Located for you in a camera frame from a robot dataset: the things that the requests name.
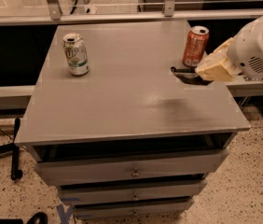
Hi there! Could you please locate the orange soda can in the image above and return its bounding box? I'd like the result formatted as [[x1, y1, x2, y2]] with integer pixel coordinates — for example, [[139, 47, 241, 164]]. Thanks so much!
[[182, 25, 209, 68]]

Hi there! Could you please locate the black rxbar chocolate wrapper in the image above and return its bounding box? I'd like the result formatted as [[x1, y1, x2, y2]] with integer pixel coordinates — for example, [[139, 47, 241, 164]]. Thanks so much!
[[171, 66, 210, 86]]

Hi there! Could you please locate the top grey drawer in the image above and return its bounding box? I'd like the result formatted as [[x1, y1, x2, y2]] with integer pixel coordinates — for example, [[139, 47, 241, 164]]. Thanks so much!
[[35, 149, 228, 186]]

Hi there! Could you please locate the grey drawer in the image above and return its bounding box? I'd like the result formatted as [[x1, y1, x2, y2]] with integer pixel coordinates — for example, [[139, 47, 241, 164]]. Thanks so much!
[[58, 180, 206, 205], [74, 198, 193, 219], [35, 149, 228, 186]]

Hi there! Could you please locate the grey metal railing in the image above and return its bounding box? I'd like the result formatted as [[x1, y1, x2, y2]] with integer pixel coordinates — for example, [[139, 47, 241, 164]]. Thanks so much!
[[0, 0, 263, 26]]

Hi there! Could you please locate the middle grey drawer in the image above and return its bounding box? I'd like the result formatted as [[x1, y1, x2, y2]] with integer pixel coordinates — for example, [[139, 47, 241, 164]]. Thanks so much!
[[58, 180, 206, 205]]

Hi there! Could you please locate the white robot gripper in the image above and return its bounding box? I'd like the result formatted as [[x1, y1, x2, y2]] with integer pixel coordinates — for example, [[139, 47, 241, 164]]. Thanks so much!
[[195, 16, 263, 82]]

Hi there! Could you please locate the black stand leg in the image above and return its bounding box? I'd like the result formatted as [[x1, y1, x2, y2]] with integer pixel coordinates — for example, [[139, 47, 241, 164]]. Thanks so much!
[[0, 118, 23, 181]]

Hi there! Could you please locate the white green 7up can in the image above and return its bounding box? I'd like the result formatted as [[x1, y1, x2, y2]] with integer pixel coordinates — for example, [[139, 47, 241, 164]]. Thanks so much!
[[62, 33, 90, 76]]

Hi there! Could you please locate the bottom grey drawer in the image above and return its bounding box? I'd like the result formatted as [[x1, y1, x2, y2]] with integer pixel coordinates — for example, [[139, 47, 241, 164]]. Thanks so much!
[[74, 198, 193, 219]]

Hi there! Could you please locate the grey drawer cabinet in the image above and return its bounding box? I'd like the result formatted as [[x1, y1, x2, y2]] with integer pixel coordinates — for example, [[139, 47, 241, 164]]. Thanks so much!
[[14, 20, 251, 220]]

